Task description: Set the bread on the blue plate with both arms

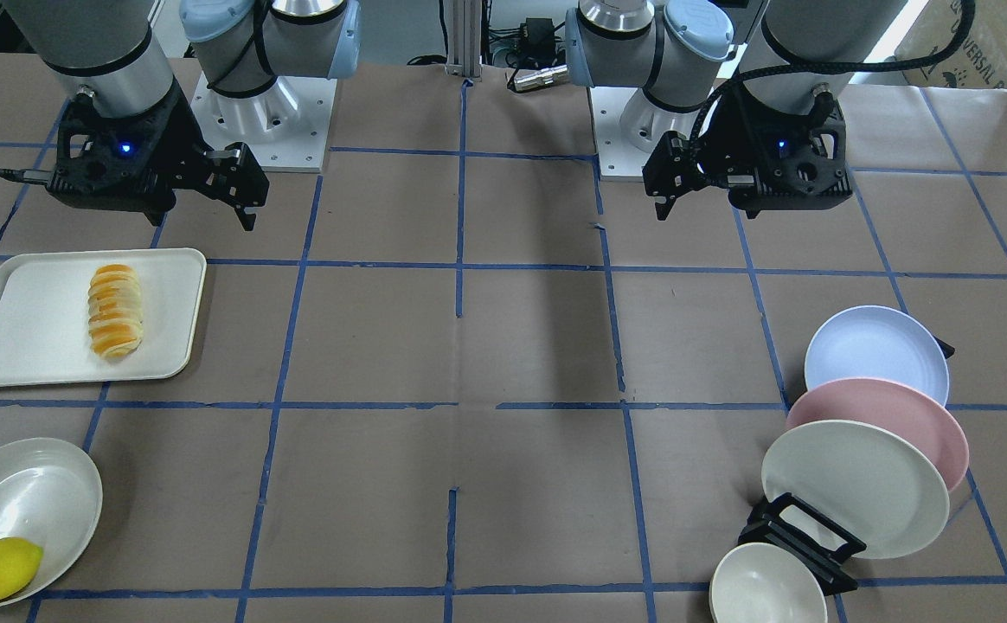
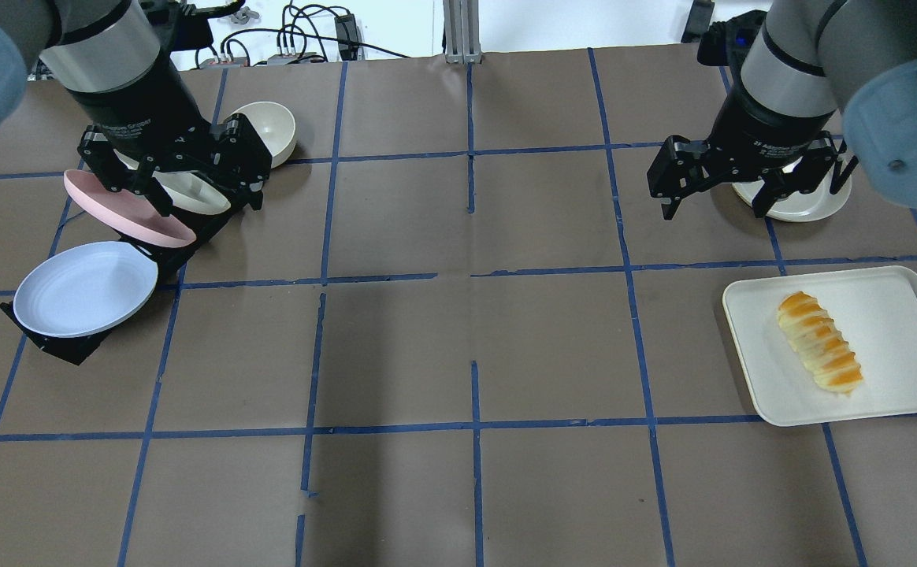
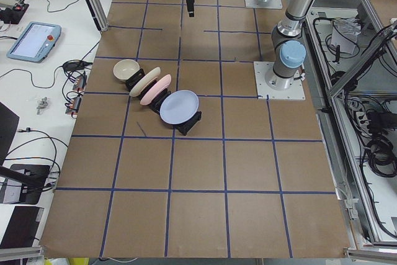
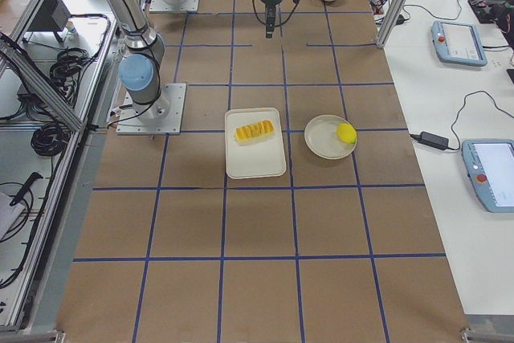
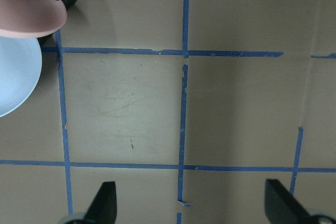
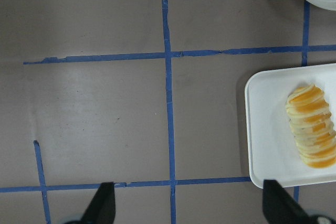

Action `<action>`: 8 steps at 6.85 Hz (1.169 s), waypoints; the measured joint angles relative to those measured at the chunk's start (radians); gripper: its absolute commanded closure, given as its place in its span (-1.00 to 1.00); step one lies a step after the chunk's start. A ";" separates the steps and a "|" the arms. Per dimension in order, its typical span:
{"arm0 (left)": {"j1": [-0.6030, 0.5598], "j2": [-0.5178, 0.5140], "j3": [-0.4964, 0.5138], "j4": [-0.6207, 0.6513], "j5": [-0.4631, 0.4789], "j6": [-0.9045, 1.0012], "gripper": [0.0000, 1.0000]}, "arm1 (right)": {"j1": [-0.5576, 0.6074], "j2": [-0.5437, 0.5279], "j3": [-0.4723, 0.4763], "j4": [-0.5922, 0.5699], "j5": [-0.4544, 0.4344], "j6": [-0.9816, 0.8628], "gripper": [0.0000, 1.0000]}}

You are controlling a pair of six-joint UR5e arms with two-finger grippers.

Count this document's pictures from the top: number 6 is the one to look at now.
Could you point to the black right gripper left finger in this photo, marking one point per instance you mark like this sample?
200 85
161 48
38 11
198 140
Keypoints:
102 208

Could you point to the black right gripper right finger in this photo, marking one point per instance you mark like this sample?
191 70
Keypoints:
280 207

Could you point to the yellow orange twisted bread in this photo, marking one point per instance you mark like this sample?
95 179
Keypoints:
311 125

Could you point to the white rectangular tray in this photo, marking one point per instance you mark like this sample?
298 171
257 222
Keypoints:
272 152

